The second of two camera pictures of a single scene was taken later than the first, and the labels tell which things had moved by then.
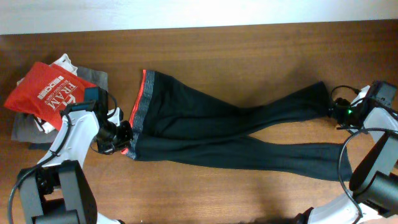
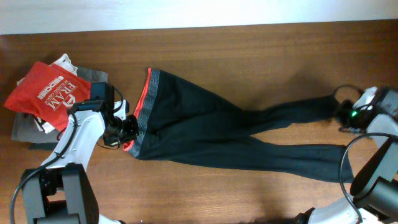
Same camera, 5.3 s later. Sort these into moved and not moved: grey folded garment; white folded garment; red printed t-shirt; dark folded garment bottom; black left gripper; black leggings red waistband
Moved: black leggings red waistband; black left gripper
Not moved: dark folded garment bottom; white folded garment; grey folded garment; red printed t-shirt
